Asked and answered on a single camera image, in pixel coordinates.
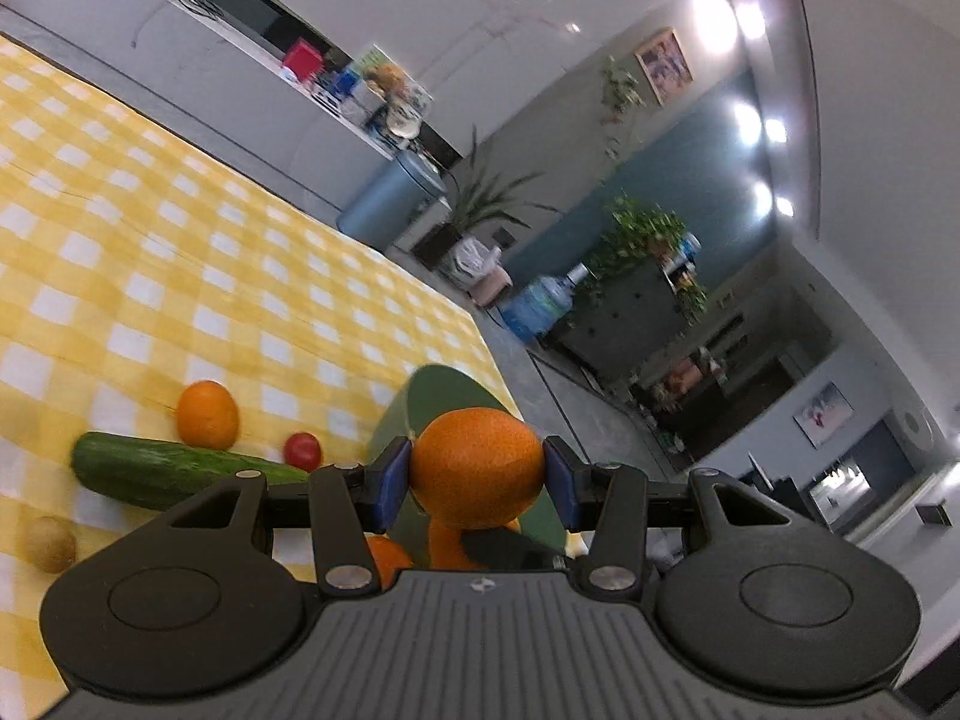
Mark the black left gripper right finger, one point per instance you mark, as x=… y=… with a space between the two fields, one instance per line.
x=616 y=503

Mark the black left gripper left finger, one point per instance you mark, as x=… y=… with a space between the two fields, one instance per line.
x=340 y=505

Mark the orange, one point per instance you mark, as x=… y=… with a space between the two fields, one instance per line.
x=207 y=416
x=477 y=468

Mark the green cucumber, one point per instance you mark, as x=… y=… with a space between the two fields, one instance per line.
x=155 y=475

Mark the brown kiwi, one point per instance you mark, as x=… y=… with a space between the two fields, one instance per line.
x=50 y=544

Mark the red cherry tomato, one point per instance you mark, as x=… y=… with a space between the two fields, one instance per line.
x=303 y=451

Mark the green plastic bowl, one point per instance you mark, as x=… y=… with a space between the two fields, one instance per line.
x=429 y=393

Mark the dark cabinet with plants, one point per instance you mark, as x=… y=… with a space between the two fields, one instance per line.
x=641 y=291

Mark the blue water jug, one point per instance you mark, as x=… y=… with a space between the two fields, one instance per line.
x=544 y=301

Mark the yellow checkered tablecloth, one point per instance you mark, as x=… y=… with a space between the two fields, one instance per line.
x=132 y=265

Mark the blue-grey trash can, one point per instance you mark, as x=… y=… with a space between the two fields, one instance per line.
x=392 y=200

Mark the potted spiky plant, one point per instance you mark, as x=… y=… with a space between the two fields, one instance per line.
x=479 y=197

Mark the long grey counter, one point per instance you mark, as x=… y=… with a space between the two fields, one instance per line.
x=208 y=84

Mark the red box on counter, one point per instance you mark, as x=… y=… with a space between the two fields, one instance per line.
x=302 y=62

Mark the framed wall picture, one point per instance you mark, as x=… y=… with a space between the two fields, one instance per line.
x=664 y=65

